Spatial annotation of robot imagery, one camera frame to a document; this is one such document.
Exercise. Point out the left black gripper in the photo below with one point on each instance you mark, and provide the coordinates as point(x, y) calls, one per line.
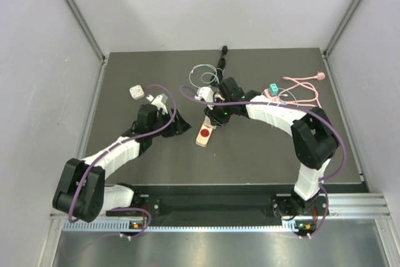
point(177, 127)

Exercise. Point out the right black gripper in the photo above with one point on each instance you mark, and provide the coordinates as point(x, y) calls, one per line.
point(215, 117)

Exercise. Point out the beige wooden power strip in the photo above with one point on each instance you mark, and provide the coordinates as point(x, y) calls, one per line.
point(205, 132)

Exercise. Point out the white square plug adapter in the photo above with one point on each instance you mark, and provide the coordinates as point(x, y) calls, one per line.
point(136, 92)

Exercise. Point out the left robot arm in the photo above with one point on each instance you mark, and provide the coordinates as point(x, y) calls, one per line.
point(82, 192)

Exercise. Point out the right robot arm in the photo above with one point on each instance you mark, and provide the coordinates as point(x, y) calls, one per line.
point(314, 142)

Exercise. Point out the teal charger on pink strip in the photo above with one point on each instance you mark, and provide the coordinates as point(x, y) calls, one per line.
point(273, 90)

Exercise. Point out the pink power strip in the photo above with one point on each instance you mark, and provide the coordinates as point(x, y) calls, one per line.
point(274, 99)

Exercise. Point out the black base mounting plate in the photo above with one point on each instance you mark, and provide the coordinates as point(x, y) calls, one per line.
point(217, 205)

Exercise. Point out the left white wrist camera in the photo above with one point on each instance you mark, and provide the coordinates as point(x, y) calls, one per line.
point(158, 101)

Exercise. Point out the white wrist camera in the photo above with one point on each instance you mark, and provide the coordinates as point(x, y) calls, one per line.
point(158, 101)
point(205, 94)

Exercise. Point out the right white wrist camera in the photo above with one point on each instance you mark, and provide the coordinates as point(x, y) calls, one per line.
point(205, 94)

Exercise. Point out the aluminium frame rail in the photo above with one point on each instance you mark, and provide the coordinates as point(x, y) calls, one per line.
point(86, 31)

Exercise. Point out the slotted grey cable duct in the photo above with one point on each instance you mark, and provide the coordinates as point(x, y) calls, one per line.
point(136, 224)

